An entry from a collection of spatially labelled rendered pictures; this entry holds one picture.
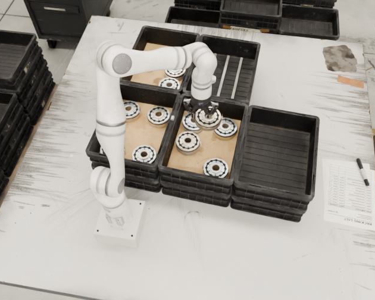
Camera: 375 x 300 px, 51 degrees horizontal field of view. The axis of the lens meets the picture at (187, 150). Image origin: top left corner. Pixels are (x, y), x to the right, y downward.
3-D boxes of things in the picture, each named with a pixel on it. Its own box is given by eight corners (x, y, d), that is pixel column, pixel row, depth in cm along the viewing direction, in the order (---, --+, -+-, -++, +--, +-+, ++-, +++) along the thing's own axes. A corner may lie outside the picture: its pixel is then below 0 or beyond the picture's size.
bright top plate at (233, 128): (233, 139, 169) (233, 138, 169) (211, 133, 171) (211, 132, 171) (239, 121, 175) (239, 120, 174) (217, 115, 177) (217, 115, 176)
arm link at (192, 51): (207, 38, 133) (172, 38, 125) (220, 55, 129) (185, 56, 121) (199, 55, 138) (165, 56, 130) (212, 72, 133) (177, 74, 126)
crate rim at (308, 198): (312, 202, 147) (314, 199, 145) (233, 186, 151) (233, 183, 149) (318, 119, 168) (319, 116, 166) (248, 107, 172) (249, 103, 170)
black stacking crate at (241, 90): (245, 121, 181) (248, 104, 171) (182, 109, 185) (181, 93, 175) (257, 61, 202) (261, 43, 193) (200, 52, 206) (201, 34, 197)
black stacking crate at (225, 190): (230, 197, 159) (233, 183, 149) (159, 183, 163) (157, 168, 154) (245, 121, 180) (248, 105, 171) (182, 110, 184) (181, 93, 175)
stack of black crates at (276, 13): (272, 40, 309) (283, -12, 271) (269, 68, 292) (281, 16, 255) (221, 35, 313) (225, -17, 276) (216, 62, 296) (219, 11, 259)
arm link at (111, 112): (91, 38, 113) (90, 120, 125) (105, 46, 107) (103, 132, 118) (121, 38, 118) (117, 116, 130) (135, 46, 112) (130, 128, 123)
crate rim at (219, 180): (232, 186, 151) (233, 183, 149) (156, 171, 155) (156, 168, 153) (248, 107, 172) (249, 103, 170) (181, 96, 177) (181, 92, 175)
